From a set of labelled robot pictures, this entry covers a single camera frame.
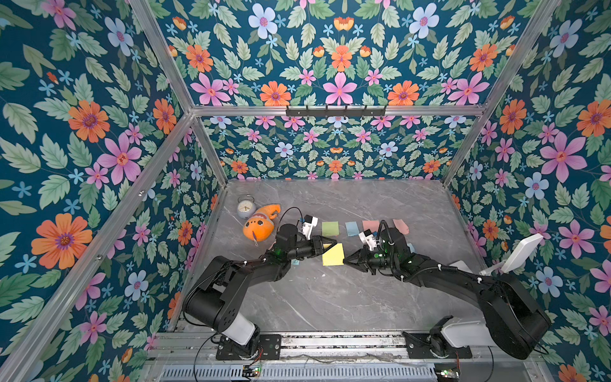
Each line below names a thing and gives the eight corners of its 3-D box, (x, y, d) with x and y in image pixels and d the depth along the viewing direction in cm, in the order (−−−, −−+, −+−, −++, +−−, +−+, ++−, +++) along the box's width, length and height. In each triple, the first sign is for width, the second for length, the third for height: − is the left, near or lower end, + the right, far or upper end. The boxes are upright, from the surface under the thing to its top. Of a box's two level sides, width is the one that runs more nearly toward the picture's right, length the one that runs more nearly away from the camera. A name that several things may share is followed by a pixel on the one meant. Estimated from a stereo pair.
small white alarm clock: (239, 223, 106) (236, 218, 103) (240, 201, 114) (237, 195, 111) (256, 220, 107) (254, 215, 104) (255, 199, 115) (253, 193, 112)
